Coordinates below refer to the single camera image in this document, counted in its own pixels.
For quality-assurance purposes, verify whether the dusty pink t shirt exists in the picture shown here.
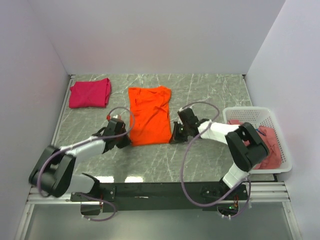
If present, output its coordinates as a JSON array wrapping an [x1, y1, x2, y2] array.
[[225, 122, 281, 172]]

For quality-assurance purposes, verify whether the white plastic laundry basket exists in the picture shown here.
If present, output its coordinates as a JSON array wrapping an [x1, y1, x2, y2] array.
[[222, 106, 292, 174]]

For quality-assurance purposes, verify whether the aluminium frame rail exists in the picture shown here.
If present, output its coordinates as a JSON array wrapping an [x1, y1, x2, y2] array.
[[16, 73, 301, 240]]

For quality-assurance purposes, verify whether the folded magenta t shirt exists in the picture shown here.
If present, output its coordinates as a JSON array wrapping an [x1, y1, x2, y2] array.
[[68, 78, 112, 109]]

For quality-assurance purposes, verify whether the orange t shirt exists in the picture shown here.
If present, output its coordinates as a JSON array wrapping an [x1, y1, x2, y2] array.
[[128, 86, 172, 147]]

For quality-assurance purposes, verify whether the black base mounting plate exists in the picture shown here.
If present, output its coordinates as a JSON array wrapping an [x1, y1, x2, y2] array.
[[70, 181, 249, 216]]

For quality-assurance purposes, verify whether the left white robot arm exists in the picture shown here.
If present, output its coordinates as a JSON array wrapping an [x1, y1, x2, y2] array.
[[28, 117, 131, 201]]

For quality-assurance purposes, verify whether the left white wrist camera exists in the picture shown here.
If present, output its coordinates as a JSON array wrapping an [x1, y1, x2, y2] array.
[[106, 114, 122, 121]]

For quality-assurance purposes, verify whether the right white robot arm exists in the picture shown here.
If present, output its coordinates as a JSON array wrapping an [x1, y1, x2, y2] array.
[[169, 107, 270, 200]]

